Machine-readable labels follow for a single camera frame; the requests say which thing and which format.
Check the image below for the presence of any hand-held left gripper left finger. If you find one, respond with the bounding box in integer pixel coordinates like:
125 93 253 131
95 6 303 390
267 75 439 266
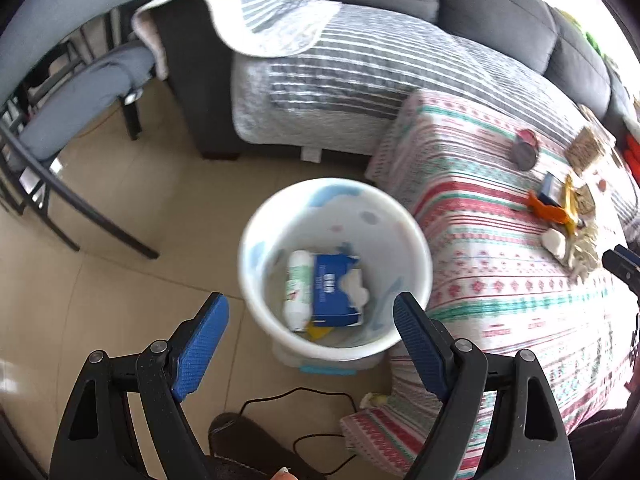
48 291 231 480

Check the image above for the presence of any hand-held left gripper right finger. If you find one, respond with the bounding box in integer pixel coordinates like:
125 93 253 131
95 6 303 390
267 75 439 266
392 291 576 480

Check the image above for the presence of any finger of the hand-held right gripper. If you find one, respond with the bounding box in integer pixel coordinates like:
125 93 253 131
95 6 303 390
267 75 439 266
602 243 640 295

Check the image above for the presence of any pile of beige shells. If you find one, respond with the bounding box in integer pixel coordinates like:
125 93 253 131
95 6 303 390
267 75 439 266
567 217 602 282

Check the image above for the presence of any white tissue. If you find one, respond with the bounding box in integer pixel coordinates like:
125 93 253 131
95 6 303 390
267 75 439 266
542 228 569 261

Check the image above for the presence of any orange wrapper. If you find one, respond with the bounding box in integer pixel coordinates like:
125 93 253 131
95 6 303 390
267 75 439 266
527 190 572 226

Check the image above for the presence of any blue tissue pack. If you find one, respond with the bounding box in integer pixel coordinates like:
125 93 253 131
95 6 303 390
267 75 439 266
310 253 371 329

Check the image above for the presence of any small blue packet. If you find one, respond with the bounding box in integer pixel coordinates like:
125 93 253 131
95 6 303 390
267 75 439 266
539 172 567 206

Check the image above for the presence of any white plastic waste bin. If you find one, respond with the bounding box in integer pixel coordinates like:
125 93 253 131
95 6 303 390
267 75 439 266
238 177 434 363

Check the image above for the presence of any white bottle with green label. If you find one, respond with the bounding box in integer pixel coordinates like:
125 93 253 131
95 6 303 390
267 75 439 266
282 250 317 332

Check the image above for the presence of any round tin can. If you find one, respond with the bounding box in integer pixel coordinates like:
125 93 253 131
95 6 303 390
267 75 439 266
510 129 541 172

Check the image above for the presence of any patterned tablecloth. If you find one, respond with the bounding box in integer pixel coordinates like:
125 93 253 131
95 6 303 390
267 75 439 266
340 88 637 480

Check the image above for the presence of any person's brown fuzzy clothing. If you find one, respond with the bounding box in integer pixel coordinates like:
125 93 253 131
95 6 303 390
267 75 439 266
207 412 313 480

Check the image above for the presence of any clear jar of snack sticks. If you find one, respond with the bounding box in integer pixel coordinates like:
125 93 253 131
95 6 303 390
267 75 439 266
565 124 617 177

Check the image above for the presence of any person's dark clothing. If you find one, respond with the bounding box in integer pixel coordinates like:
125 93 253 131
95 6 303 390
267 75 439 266
569 407 640 480

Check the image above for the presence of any green plush toy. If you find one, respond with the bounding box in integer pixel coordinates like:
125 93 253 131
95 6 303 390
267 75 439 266
552 6 618 68

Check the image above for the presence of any grey striped sofa cover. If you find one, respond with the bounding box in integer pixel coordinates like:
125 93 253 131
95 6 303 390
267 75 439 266
230 2 640 246

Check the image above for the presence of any dark grey sofa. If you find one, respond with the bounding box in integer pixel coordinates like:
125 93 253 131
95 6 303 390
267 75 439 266
151 0 640 162

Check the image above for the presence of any white bordered striped quilt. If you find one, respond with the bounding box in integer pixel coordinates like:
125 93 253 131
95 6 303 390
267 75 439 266
132 0 344 80

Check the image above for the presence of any black cable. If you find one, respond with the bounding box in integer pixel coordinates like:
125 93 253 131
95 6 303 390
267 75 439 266
237 386 359 477

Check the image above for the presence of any grey chair with black frame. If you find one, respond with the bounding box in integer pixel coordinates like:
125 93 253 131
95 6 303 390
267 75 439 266
0 0 167 262

